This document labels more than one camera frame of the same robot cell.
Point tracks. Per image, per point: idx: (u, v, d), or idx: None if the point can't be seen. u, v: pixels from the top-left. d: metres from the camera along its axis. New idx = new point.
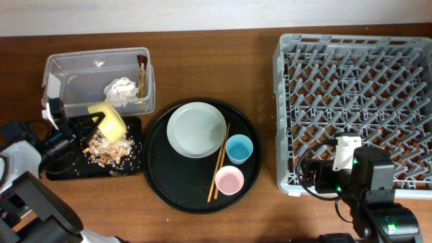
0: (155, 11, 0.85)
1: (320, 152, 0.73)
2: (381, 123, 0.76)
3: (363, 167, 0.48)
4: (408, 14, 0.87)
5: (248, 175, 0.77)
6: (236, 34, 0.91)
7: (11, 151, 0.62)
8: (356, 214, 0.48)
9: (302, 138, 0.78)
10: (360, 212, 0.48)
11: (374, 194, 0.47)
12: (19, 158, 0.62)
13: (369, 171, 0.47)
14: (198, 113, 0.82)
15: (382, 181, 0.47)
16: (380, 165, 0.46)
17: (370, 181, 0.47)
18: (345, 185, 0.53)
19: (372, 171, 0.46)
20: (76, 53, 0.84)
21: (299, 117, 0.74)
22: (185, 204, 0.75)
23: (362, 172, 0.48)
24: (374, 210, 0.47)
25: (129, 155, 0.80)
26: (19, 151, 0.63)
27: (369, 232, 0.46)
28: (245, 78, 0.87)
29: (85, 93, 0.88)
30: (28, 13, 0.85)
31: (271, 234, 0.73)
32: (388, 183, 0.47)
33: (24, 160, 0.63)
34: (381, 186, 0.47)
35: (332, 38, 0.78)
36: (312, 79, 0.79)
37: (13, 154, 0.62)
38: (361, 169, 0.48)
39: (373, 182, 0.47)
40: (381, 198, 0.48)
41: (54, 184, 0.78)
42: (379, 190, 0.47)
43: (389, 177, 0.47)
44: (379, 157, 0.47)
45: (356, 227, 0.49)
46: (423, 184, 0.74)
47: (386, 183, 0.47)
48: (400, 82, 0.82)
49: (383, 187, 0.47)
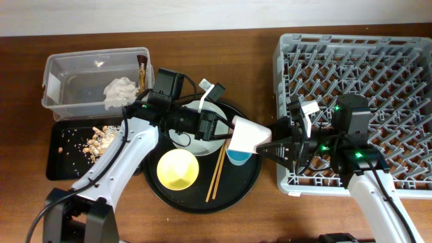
0: (155, 11, 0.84)
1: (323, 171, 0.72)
2: (381, 123, 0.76)
3: (344, 113, 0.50)
4: (408, 13, 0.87)
5: (247, 175, 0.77)
6: (237, 34, 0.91)
7: (135, 136, 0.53)
8: (334, 154, 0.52)
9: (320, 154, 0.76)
10: (337, 151, 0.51)
11: (352, 138, 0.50)
12: (140, 148, 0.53)
13: (348, 116, 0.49)
14: None
15: (359, 125, 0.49)
16: (358, 111, 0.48)
17: (347, 125, 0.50)
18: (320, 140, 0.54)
19: (349, 117, 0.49)
20: (76, 53, 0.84)
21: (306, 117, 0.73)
22: (184, 203, 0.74)
23: (343, 118, 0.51)
24: (352, 148, 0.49)
25: None
26: (142, 140, 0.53)
27: (341, 168, 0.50)
28: (245, 78, 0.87)
29: (85, 93, 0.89)
30: (27, 13, 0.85)
31: (271, 235, 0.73)
32: (364, 127, 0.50)
33: (138, 151, 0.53)
34: (358, 130, 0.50)
35: (332, 38, 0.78)
36: (312, 79, 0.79)
37: (134, 138, 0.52)
38: (343, 115, 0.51)
39: (351, 125, 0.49)
40: (358, 142, 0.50)
41: (54, 184, 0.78)
42: (355, 134, 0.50)
43: (365, 123, 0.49)
44: (358, 104, 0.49)
45: (333, 166, 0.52)
46: (424, 184, 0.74)
47: (362, 127, 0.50)
48: (400, 82, 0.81)
49: (358, 131, 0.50)
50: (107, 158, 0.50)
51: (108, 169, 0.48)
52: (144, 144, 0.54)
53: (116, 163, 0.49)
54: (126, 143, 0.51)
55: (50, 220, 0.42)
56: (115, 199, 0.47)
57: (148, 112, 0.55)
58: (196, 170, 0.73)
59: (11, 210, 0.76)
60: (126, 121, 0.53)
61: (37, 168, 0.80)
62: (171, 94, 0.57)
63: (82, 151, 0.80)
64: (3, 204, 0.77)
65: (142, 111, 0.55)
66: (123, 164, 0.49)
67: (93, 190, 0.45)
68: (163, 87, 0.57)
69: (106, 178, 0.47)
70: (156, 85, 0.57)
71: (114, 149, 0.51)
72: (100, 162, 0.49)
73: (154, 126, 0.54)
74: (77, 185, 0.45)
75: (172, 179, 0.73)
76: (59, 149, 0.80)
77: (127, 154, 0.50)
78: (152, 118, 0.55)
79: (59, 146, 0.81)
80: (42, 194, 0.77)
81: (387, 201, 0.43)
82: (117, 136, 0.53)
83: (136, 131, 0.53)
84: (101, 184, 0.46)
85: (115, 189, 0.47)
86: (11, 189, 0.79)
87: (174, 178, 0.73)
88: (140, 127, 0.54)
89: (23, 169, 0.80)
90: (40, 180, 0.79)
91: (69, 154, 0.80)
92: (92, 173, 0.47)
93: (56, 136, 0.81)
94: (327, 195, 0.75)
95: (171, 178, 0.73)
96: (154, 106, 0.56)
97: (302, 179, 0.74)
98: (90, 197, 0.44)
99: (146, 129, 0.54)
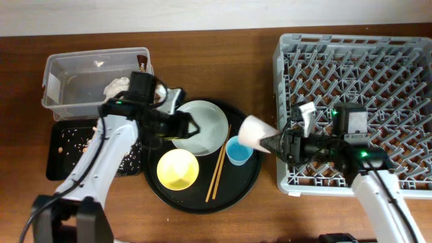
0: (155, 11, 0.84)
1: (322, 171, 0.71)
2: (381, 123, 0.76)
3: (340, 116, 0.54)
4: (408, 14, 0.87)
5: (248, 175, 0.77)
6: (237, 34, 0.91)
7: (115, 130, 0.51)
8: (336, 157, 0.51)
9: None
10: None
11: (353, 138, 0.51)
12: (121, 140, 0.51)
13: (345, 118, 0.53)
14: (199, 112, 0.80)
15: (358, 125, 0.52)
16: (355, 112, 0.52)
17: (347, 127, 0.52)
18: (321, 143, 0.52)
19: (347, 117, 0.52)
20: (76, 54, 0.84)
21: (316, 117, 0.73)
22: (184, 203, 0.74)
23: (340, 121, 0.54)
24: (354, 146, 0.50)
25: (129, 155, 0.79)
26: (123, 133, 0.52)
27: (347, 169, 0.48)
28: (245, 78, 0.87)
29: (85, 93, 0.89)
30: (27, 13, 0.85)
31: (271, 235, 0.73)
32: (362, 128, 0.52)
33: (122, 144, 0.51)
34: (356, 130, 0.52)
35: (333, 38, 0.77)
36: (312, 79, 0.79)
37: (114, 133, 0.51)
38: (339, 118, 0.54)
39: (349, 126, 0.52)
40: (360, 142, 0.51)
41: (55, 184, 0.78)
42: (356, 135, 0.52)
43: (363, 123, 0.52)
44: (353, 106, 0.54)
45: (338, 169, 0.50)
46: (423, 184, 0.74)
47: (361, 128, 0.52)
48: (400, 82, 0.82)
49: (358, 131, 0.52)
50: (89, 156, 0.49)
51: (90, 168, 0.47)
52: (125, 136, 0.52)
53: (98, 161, 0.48)
54: (106, 139, 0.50)
55: (40, 227, 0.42)
56: (103, 195, 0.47)
57: (123, 109, 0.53)
58: (196, 169, 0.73)
59: (11, 211, 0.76)
60: (103, 119, 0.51)
61: (37, 169, 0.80)
62: (146, 93, 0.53)
63: (81, 151, 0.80)
64: (3, 204, 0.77)
65: (117, 109, 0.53)
66: (106, 160, 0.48)
67: (77, 191, 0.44)
68: (138, 87, 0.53)
69: (90, 176, 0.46)
70: (132, 86, 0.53)
71: (94, 146, 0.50)
72: (82, 162, 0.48)
73: (131, 119, 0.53)
74: (61, 189, 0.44)
75: (172, 179, 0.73)
76: (59, 150, 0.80)
77: (109, 151, 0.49)
78: (129, 112, 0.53)
79: (59, 146, 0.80)
80: (42, 194, 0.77)
81: (391, 203, 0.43)
82: (96, 133, 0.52)
83: (114, 127, 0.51)
84: (86, 183, 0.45)
85: (102, 185, 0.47)
86: (11, 190, 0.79)
87: (174, 177, 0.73)
88: (118, 122, 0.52)
89: (23, 169, 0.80)
90: (40, 180, 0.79)
91: (69, 154, 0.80)
92: (75, 175, 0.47)
93: (56, 136, 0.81)
94: (328, 196, 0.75)
95: (170, 178, 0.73)
96: (129, 102, 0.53)
97: (302, 179, 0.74)
98: (77, 198, 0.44)
99: (124, 123, 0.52)
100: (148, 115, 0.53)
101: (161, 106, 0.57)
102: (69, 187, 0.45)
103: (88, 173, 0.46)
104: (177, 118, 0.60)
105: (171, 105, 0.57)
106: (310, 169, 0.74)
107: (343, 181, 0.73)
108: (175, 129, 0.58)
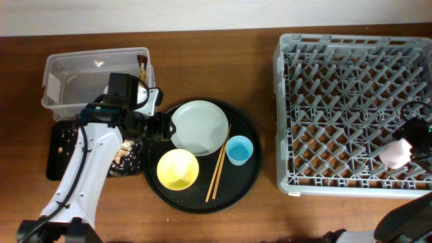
0: (154, 11, 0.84)
1: (322, 171, 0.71)
2: (381, 123, 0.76)
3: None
4: (408, 14, 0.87)
5: (248, 175, 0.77)
6: (236, 34, 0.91)
7: (96, 142, 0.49)
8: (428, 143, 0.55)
9: (321, 155, 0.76)
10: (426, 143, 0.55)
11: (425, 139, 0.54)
12: (104, 152, 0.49)
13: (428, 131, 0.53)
14: (198, 113, 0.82)
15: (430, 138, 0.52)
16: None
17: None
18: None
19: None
20: (76, 54, 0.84)
21: (316, 117, 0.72)
22: (184, 203, 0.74)
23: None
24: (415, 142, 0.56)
25: (129, 155, 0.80)
26: (105, 144, 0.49)
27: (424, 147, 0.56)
28: (245, 78, 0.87)
29: (85, 93, 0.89)
30: (27, 13, 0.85)
31: (271, 235, 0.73)
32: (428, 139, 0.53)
33: (106, 154, 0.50)
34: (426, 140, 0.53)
35: (332, 38, 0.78)
36: (312, 79, 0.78)
37: (96, 146, 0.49)
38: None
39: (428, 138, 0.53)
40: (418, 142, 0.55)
41: (55, 184, 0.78)
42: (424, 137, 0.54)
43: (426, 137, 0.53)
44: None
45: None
46: (423, 184, 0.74)
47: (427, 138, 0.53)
48: (400, 82, 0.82)
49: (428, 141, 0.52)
50: (72, 173, 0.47)
51: (74, 187, 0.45)
52: (109, 147, 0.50)
53: (82, 179, 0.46)
54: (89, 152, 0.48)
55: None
56: (91, 212, 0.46)
57: (104, 113, 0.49)
58: (196, 169, 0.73)
59: (11, 211, 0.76)
60: (84, 129, 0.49)
61: (38, 168, 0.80)
62: (127, 94, 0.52)
63: None
64: (3, 204, 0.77)
65: (98, 113, 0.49)
66: (90, 177, 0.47)
67: (65, 212, 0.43)
68: (117, 89, 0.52)
69: (75, 195, 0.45)
70: (111, 88, 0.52)
71: (77, 161, 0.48)
72: (66, 180, 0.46)
73: (115, 125, 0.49)
74: (47, 212, 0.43)
75: (171, 179, 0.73)
76: (59, 150, 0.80)
77: (94, 165, 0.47)
78: (111, 117, 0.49)
79: (59, 146, 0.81)
80: (42, 194, 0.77)
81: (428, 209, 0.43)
82: (77, 146, 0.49)
83: (96, 138, 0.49)
84: (72, 204, 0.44)
85: (89, 202, 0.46)
86: (11, 190, 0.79)
87: (173, 178, 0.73)
88: (99, 132, 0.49)
89: (23, 168, 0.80)
90: (40, 180, 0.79)
91: (69, 154, 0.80)
92: (59, 194, 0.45)
93: (56, 136, 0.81)
94: (328, 195, 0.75)
95: (169, 179, 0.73)
96: (111, 105, 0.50)
97: (302, 179, 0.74)
98: (64, 220, 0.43)
99: (106, 133, 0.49)
100: (130, 121, 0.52)
101: (143, 108, 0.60)
102: (55, 209, 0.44)
103: (73, 192, 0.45)
104: (159, 120, 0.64)
105: (151, 106, 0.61)
106: (309, 169, 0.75)
107: (343, 181, 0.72)
108: (156, 131, 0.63)
